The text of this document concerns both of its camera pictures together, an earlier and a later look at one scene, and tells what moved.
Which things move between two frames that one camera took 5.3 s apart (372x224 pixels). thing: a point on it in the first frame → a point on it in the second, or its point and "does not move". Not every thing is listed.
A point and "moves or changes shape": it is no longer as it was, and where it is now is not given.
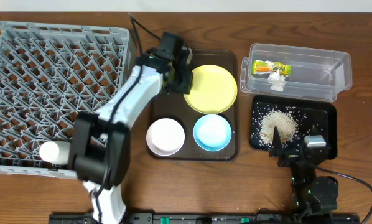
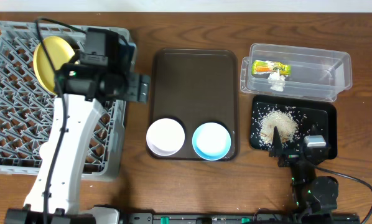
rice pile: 287,126 does not move
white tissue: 277,81 does not move
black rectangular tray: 295,117 does not move
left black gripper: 180,82 → 139,88
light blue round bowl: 212,132 moves or changes shape
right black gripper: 289,156 does not move
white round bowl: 165,137 does not move
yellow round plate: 214,89 → 60,51
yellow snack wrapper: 259,66 does not move
